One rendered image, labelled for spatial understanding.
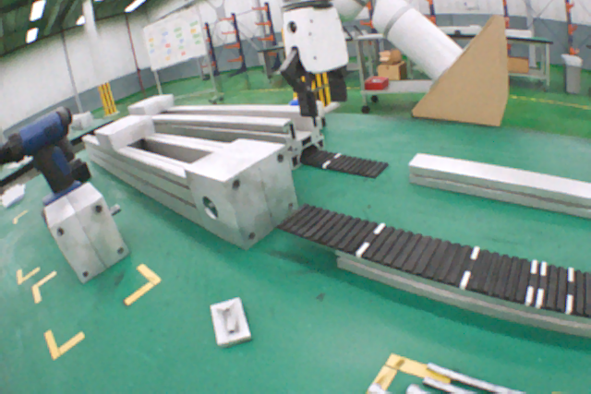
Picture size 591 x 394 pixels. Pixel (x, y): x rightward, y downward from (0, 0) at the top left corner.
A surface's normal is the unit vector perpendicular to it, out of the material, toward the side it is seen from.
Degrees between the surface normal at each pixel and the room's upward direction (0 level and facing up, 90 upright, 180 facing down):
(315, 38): 89
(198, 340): 0
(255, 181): 90
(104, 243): 90
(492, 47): 90
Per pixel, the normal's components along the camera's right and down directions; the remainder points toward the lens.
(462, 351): -0.18, -0.89
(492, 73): -0.65, 0.43
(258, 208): 0.75, 0.15
